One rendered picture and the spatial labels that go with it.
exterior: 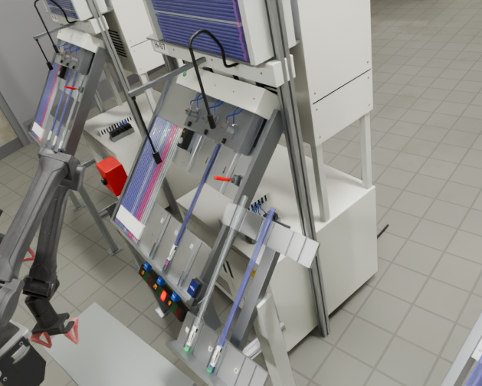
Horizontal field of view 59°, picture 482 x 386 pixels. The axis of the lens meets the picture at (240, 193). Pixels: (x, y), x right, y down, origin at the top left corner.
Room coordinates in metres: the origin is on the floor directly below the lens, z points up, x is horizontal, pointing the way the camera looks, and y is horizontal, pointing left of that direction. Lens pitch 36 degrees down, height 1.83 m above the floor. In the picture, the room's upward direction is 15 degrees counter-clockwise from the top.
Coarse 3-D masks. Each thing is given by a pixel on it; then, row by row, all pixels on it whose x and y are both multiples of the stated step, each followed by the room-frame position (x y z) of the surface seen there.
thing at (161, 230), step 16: (160, 208) 1.37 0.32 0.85; (160, 224) 1.32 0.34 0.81; (176, 224) 1.25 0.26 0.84; (144, 240) 1.33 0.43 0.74; (160, 240) 1.26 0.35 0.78; (192, 240) 1.14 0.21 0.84; (160, 256) 1.22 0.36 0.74; (176, 256) 1.16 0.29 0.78; (192, 256) 1.10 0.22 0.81; (208, 256) 1.05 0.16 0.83; (176, 272) 1.11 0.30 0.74; (192, 272) 1.06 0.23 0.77
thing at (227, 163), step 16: (176, 80) 1.76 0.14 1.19; (176, 96) 1.70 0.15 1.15; (192, 96) 1.61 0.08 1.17; (160, 112) 1.73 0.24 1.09; (176, 112) 1.64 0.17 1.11; (208, 144) 1.37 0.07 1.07; (176, 160) 1.46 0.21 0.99; (192, 160) 1.39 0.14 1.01; (208, 160) 1.32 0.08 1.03; (224, 160) 1.27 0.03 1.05; (240, 160) 1.21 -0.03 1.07; (208, 176) 1.28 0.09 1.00; (224, 176) 1.22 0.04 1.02; (224, 192) 1.17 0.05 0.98
